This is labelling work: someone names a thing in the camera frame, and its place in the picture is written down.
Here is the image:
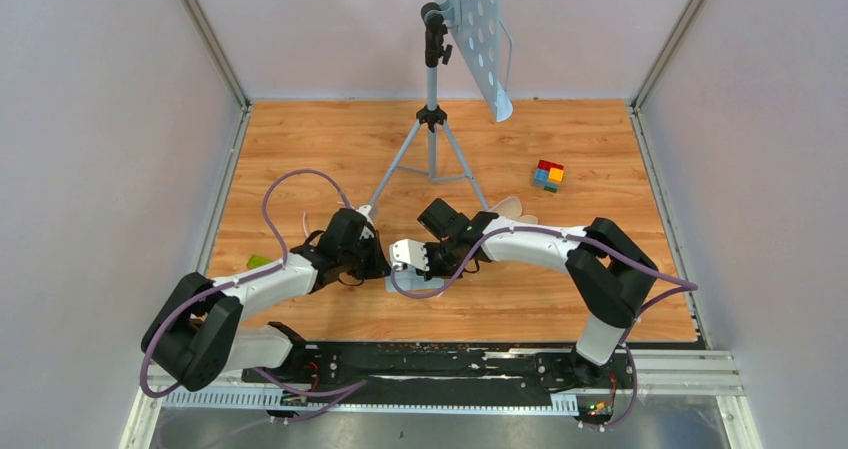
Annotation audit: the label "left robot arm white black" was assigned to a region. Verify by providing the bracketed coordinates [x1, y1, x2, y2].
[141, 205, 390, 391]

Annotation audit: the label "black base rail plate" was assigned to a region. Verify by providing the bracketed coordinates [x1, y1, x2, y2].
[241, 342, 635, 417]

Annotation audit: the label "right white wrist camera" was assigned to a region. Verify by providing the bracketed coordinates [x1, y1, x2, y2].
[389, 239, 430, 272]

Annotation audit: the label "white frame sunglasses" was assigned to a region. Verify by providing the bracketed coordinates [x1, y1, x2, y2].
[301, 204, 377, 239]

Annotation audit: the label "silver tripod stand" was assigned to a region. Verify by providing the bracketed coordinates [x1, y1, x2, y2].
[367, 2, 490, 217]

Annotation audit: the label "light blue cleaning cloth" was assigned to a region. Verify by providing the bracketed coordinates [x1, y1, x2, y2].
[385, 265, 446, 299]

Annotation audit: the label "green toy piece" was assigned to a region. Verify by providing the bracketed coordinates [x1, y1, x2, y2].
[246, 254, 273, 270]

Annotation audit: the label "perforated light blue panel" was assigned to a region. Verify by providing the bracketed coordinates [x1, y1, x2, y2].
[432, 0, 514, 123]

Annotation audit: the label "pink glasses case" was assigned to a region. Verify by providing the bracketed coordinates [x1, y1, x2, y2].
[489, 196, 538, 224]

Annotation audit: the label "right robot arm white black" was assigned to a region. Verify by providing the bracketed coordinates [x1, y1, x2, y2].
[418, 197, 659, 387]

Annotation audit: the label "colourful block cube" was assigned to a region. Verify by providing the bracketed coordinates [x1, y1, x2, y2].
[531, 159, 565, 193]

